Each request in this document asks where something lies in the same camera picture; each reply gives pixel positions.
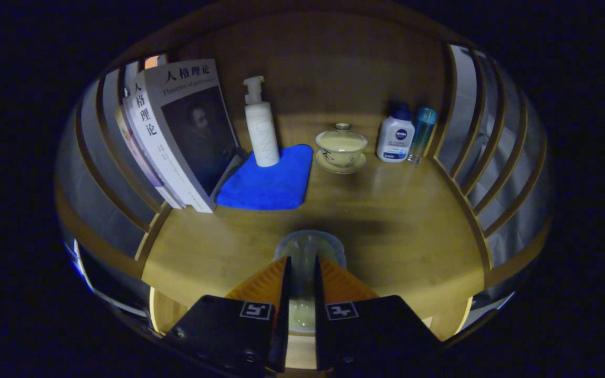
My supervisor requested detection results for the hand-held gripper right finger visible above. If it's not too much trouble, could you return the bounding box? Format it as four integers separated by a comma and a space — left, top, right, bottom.
313, 256, 442, 376

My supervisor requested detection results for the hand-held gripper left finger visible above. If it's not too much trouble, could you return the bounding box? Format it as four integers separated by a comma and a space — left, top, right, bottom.
163, 256, 291, 376

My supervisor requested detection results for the wooden drawer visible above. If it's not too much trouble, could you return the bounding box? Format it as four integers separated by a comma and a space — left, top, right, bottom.
148, 286, 474, 371

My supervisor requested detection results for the wooden countertop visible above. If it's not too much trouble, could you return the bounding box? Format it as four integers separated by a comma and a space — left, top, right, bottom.
141, 110, 492, 342

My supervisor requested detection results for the wooden cabinet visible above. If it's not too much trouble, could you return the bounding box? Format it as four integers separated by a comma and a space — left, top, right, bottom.
53, 0, 555, 316

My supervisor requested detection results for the blue folded cloth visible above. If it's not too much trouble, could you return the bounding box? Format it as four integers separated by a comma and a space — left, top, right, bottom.
216, 144, 314, 211

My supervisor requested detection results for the beige lidded tea cup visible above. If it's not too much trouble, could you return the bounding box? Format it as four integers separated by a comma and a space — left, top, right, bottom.
315, 123, 369, 175

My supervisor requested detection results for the white pump bottle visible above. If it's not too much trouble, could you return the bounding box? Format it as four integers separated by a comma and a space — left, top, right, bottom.
243, 76, 281, 168

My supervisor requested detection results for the white blue lotion bottle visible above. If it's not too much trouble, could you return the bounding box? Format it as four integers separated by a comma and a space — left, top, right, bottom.
376, 102, 416, 163

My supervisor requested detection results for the thin pale purple book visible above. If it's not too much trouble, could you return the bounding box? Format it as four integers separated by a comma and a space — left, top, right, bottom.
115, 105, 185, 209

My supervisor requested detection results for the thick white portrait book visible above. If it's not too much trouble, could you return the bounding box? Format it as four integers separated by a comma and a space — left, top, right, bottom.
124, 59, 245, 213

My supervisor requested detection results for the teal slim bottle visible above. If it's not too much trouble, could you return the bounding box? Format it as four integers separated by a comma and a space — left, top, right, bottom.
408, 107, 438, 164

